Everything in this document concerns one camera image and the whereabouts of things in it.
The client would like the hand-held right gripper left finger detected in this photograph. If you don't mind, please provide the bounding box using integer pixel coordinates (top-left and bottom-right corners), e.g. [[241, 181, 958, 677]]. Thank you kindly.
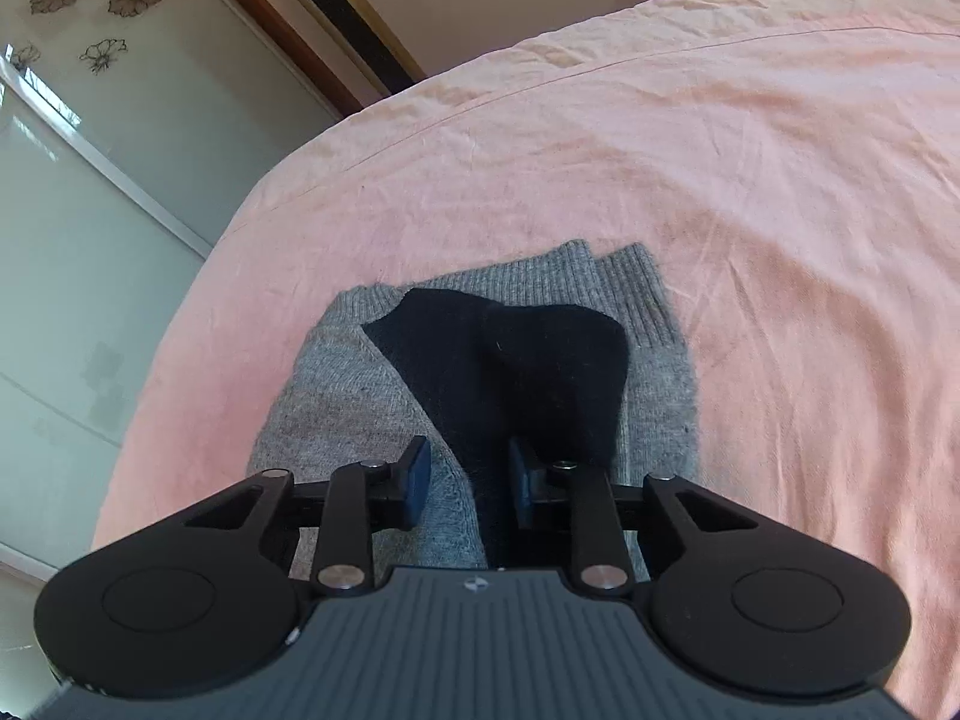
[[180, 436, 433, 600]]

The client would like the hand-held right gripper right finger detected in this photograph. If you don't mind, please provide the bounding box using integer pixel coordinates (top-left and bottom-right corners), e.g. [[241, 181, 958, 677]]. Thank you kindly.
[[508, 436, 767, 600]]

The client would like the grey and navy knit sweater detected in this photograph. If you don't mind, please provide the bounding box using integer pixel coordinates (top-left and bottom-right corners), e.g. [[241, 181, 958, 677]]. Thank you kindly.
[[247, 239, 700, 587]]

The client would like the pink bed sheet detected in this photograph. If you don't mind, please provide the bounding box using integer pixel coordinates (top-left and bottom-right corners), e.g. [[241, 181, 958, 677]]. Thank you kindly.
[[90, 0, 960, 720]]

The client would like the frosted glass wardrobe door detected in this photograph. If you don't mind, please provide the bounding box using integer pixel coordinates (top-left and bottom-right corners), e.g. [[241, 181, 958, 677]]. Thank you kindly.
[[0, 0, 347, 695]]

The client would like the gold standing air conditioner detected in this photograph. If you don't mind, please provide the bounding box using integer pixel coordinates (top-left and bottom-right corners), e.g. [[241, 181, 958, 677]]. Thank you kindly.
[[240, 0, 430, 97]]

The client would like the brown wooden door frame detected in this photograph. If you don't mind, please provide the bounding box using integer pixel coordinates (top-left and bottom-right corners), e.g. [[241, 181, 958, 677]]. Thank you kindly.
[[175, 0, 370, 119]]

